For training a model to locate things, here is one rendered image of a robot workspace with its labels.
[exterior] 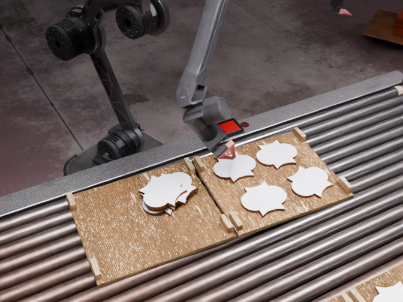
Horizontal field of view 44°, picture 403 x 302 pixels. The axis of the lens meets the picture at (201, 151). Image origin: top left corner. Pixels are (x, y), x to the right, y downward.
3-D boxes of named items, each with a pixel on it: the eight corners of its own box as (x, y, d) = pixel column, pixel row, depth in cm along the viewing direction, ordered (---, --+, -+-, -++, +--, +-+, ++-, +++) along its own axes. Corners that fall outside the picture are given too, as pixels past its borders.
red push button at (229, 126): (218, 127, 185) (218, 124, 184) (232, 123, 187) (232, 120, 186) (226, 136, 181) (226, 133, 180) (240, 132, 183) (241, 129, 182)
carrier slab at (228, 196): (191, 163, 170) (191, 159, 168) (294, 133, 183) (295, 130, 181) (238, 238, 146) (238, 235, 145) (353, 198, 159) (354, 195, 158)
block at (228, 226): (218, 220, 149) (219, 214, 147) (224, 218, 149) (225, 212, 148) (228, 235, 145) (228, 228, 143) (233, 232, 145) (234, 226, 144)
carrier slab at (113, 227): (66, 199, 156) (65, 196, 155) (187, 163, 169) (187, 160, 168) (98, 289, 132) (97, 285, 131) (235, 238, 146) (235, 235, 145)
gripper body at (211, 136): (213, 120, 153) (200, 107, 148) (229, 138, 146) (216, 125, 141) (198, 134, 154) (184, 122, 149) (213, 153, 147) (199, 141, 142)
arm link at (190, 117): (181, 108, 144) (179, 124, 141) (201, 100, 140) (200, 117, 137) (194, 120, 148) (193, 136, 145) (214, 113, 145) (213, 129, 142)
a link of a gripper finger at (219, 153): (234, 141, 155) (219, 126, 149) (246, 154, 150) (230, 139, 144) (218, 156, 156) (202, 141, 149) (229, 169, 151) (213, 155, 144)
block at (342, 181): (336, 181, 162) (337, 175, 160) (340, 180, 163) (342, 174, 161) (347, 194, 158) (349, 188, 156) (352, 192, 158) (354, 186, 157)
